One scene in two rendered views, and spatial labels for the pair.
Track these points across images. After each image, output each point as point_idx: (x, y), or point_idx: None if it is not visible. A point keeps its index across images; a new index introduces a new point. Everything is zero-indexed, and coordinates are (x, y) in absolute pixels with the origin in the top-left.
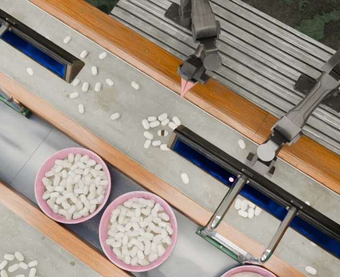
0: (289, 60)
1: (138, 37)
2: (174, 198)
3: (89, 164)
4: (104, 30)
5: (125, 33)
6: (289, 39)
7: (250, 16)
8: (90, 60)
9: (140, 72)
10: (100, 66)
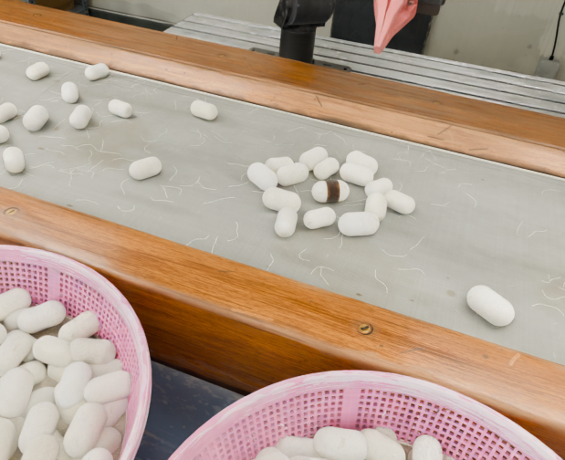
0: (539, 103)
1: (194, 41)
2: (506, 381)
3: (32, 315)
4: (99, 34)
5: (158, 36)
6: (513, 81)
7: (416, 61)
8: (58, 84)
9: (211, 96)
10: (89, 91)
